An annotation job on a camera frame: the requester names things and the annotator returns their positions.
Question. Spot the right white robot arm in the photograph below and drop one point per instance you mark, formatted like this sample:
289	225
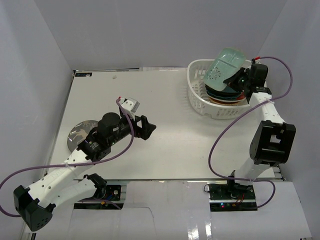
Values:
272	142

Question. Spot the red and teal wave plate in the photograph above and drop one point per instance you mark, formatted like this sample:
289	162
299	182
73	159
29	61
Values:
239	99

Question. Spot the light blue rectangular plate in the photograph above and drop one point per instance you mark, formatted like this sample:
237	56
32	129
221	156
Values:
225	65

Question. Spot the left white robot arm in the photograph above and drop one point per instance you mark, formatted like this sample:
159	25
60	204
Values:
36	203

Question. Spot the dark teal square plate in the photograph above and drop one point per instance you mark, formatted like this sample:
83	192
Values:
226	91

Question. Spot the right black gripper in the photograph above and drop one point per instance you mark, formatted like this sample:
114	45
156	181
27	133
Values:
232	80

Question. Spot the white plastic dish bin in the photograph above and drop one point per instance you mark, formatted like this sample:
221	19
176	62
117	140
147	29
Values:
199	99

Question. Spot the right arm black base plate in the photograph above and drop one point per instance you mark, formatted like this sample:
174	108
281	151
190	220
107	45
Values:
227	198

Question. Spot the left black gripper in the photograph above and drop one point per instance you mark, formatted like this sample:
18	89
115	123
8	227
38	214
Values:
141	127

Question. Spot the silver metallic round plate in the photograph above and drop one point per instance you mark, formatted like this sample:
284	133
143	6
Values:
79	132

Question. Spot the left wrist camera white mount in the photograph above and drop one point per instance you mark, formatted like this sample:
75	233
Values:
129	106

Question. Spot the teal scalloped round plate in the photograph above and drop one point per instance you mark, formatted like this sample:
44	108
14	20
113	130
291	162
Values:
223	96

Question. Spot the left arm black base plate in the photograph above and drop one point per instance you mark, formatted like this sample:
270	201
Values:
110	201

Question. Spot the orange woven round plate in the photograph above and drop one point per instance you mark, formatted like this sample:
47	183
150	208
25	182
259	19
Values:
225	104

